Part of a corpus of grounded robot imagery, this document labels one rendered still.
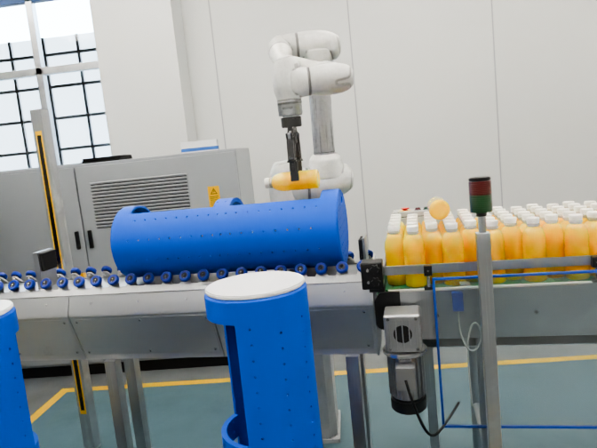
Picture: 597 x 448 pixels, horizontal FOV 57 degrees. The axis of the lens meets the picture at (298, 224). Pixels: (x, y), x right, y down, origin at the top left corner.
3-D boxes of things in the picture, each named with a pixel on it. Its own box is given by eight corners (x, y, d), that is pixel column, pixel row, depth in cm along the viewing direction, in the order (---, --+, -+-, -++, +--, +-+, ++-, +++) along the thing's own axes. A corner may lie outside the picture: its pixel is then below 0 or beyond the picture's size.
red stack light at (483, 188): (467, 194, 161) (466, 180, 161) (490, 192, 160) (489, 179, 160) (469, 196, 155) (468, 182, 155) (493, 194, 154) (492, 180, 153)
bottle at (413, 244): (412, 289, 181) (408, 233, 178) (401, 284, 187) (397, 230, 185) (431, 285, 183) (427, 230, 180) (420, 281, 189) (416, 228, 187)
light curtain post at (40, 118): (91, 444, 284) (37, 110, 261) (101, 444, 282) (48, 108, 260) (83, 451, 278) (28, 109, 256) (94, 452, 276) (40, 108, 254)
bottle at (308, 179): (317, 164, 202) (268, 169, 206) (315, 178, 197) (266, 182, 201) (321, 179, 207) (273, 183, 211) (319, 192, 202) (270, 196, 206)
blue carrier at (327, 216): (150, 265, 239) (139, 201, 233) (351, 252, 220) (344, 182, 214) (117, 287, 212) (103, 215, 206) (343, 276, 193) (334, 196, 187)
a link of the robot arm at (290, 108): (274, 101, 196) (275, 118, 197) (298, 98, 195) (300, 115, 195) (280, 102, 205) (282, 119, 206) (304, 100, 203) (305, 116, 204)
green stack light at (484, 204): (468, 211, 162) (467, 194, 161) (491, 209, 161) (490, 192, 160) (471, 213, 156) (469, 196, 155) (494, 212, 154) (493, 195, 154)
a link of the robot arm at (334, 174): (307, 197, 271) (351, 193, 272) (309, 204, 255) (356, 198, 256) (292, 34, 254) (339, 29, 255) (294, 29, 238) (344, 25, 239)
